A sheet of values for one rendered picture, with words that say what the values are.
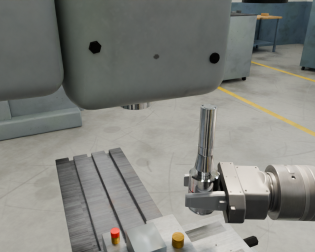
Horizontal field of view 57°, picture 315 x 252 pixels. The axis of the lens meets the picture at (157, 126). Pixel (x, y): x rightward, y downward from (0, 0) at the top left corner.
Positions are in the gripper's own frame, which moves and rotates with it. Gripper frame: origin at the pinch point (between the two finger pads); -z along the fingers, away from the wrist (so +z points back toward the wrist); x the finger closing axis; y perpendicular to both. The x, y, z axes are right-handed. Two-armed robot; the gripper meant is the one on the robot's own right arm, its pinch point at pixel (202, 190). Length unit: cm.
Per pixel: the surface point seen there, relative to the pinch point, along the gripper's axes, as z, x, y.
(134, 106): -10.3, 2.6, -15.5
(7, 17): -17.7, 16.9, -27.8
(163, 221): -6.5, -5.0, 11.4
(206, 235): 2.3, -5.7, 15.4
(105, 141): -73, -231, 113
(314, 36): 266, -548, 46
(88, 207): -27.1, -21.8, 23.0
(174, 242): -4.5, 1.4, 10.2
